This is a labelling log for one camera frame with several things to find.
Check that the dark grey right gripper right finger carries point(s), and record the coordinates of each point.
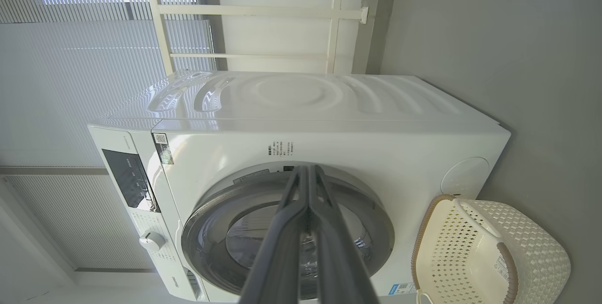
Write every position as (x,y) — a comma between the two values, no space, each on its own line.
(338,257)

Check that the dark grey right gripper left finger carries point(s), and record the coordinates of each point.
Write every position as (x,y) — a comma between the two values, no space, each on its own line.
(282,257)

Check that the round glass washer door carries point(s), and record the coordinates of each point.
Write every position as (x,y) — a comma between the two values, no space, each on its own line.
(211,228)

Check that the white front-load washing machine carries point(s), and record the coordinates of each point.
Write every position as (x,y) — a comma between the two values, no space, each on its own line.
(376,144)

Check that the white washing machine dial knob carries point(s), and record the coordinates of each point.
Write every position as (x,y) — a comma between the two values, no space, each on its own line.
(151,241)

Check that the black glossy display panel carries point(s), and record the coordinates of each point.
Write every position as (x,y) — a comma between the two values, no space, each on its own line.
(129,179)

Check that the cream perforated laundry basket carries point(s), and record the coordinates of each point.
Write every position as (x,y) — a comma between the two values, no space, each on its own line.
(517,247)

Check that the blue energy label sticker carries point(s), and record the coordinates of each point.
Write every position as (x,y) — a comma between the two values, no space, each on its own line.
(402,289)

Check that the round white filter cover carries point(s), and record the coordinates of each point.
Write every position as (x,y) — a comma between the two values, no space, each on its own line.
(464,178)

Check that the white window blind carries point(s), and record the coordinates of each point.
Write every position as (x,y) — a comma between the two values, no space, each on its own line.
(70,219)
(84,87)

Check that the white metal railing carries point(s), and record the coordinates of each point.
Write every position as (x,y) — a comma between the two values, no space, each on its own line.
(258,11)

